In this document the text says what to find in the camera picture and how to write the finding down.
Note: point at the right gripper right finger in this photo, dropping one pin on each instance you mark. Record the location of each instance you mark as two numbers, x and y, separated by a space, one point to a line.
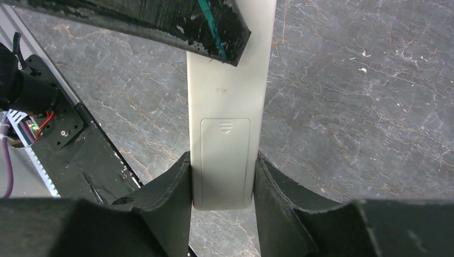
294 221

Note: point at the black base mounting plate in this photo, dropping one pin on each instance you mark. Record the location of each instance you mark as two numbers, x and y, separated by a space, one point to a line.
79 158

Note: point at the white toothed cable duct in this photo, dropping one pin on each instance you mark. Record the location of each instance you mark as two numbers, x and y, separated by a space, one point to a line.
25 127

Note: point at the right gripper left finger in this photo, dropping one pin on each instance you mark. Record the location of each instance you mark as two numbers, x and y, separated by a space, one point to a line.
151 221

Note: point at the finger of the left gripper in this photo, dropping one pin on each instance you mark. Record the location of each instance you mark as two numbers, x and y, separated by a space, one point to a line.
214 29

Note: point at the white remote control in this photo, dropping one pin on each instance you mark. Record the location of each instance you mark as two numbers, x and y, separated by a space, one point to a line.
225 109

